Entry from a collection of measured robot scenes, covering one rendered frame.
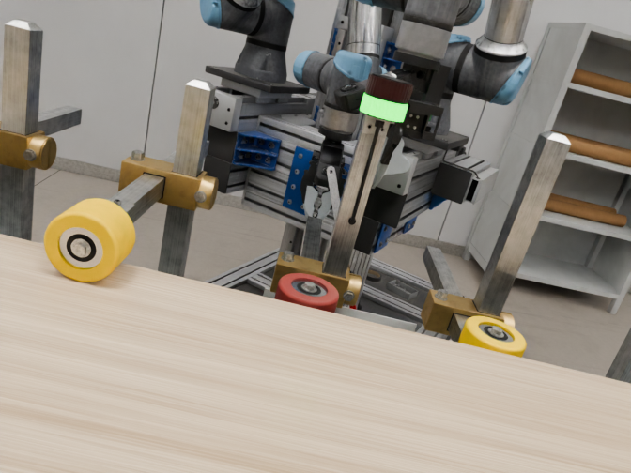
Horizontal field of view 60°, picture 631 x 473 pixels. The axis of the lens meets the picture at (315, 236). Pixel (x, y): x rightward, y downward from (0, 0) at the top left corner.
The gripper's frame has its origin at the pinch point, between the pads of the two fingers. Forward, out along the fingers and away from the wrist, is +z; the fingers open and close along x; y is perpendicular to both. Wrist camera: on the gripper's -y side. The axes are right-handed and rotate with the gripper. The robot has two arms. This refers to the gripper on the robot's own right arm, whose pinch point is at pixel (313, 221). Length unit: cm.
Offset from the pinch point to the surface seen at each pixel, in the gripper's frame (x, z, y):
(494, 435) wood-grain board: -19, -7, -69
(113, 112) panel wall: 127, 39, 221
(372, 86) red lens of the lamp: -2, -33, -39
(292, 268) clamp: 2.6, -4.1, -35.3
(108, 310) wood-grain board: 20, -7, -63
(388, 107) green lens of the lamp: -4, -31, -41
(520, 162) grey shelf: -117, 6, 207
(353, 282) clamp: -7.1, -3.9, -34.3
